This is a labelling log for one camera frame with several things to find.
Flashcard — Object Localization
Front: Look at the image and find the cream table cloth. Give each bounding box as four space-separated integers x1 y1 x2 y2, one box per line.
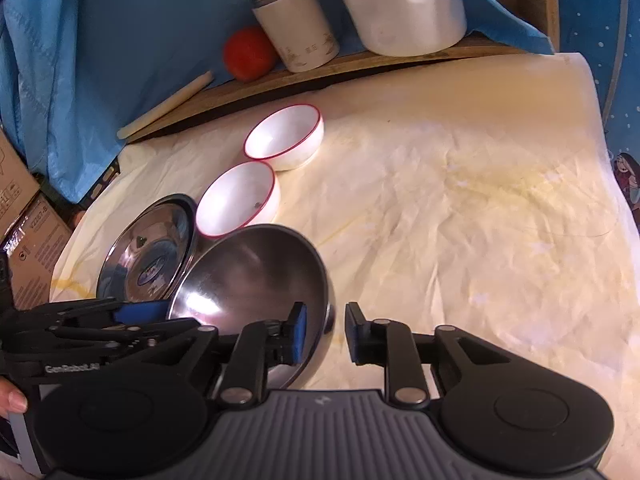
50 51 640 397

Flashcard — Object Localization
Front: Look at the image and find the blue polka-dot fabric cover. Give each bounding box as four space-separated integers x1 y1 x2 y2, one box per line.
527 0 640 242

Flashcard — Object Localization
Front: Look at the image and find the white bottle blue lid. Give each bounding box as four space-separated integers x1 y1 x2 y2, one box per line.
335 0 469 57

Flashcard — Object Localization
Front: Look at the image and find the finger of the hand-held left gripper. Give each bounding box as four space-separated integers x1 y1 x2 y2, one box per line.
47 319 202 358
15 297 169 332

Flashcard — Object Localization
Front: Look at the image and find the printed cardboard box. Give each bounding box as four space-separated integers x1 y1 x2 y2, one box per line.
7 194 74 312

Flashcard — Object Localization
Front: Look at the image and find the large steel plate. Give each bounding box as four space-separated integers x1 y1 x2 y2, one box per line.
96 193 202 307

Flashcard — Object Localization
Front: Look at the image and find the steel bowl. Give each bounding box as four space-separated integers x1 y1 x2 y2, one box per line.
166 224 334 392

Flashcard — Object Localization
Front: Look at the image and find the person's left hand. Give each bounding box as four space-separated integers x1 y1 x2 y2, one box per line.
0 377 29 419

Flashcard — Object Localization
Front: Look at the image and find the wooden panel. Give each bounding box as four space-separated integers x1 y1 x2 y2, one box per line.
475 0 559 54

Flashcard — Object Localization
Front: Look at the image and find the wooden shelf board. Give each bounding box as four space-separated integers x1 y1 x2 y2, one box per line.
120 34 533 144

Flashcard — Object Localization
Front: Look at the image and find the white bowl red rim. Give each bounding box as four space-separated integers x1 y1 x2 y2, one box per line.
243 104 325 172
195 160 281 239

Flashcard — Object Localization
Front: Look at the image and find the red tomato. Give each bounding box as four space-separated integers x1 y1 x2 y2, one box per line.
222 26 278 82

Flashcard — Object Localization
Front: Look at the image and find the white rolling pin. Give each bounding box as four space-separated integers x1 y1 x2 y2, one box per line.
116 70 215 140

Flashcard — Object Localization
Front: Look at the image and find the blue work coat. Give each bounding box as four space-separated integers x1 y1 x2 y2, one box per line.
0 0 557 207

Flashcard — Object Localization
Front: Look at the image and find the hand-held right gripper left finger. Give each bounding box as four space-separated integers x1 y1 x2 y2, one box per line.
125 302 308 406

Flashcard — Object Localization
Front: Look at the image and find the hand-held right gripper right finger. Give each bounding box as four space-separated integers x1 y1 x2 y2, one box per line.
345 301 507 406

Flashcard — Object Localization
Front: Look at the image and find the white thermos cup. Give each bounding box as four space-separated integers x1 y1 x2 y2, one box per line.
248 0 341 74

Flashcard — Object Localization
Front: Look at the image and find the open cardboard box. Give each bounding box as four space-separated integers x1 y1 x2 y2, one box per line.
0 129 42 228

